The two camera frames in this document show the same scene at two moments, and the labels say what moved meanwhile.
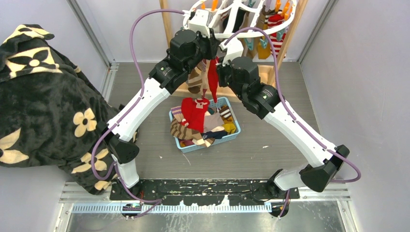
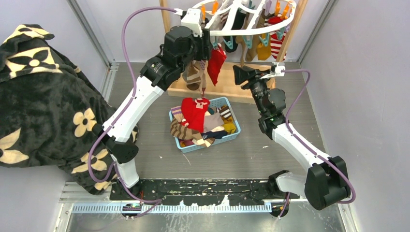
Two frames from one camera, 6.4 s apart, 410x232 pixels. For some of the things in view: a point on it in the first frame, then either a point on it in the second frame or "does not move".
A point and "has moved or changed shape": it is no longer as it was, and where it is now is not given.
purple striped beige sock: (177, 112) does not move
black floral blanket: (51, 114) does not move
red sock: (212, 77) has moved or changed shape
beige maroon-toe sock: (204, 82) does not move
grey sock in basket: (212, 121) does not move
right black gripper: (221, 70) -> (242, 75)
